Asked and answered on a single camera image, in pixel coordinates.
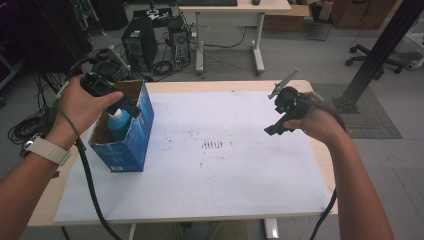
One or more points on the wooden cabinet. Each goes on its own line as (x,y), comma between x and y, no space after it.
(360,13)

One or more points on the black office chair base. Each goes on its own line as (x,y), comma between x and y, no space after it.
(363,55)

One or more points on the small black computer tower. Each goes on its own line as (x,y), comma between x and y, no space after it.
(180,45)

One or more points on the white table mat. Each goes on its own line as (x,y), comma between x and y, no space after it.
(216,180)

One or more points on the large black computer tower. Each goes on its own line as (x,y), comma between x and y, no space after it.
(141,43)

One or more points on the blue cardboard box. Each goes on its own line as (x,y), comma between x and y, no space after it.
(133,143)

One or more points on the blue bottle with white cap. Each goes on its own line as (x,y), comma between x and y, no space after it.
(118,125)

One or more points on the person's right hand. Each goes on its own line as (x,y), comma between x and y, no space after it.
(320,125)

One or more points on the brown cardboard box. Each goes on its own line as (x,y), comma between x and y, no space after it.
(286,18)

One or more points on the dark curtain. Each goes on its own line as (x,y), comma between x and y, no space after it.
(40,30)

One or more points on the white table leg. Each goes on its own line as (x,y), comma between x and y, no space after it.
(271,229)

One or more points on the person's left hand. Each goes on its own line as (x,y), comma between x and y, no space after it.
(80,110)

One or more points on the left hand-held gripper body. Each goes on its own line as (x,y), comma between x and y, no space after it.
(103,76)

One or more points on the black metal stand post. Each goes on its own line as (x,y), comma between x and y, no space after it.
(383,50)

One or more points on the white wrist watch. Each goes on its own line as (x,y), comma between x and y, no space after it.
(50,150)

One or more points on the black keyboard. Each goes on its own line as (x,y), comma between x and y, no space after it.
(206,2)

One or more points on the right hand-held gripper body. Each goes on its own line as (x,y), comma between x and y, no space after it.
(290,101)

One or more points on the white-legged wooden desk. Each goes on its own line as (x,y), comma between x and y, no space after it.
(240,6)

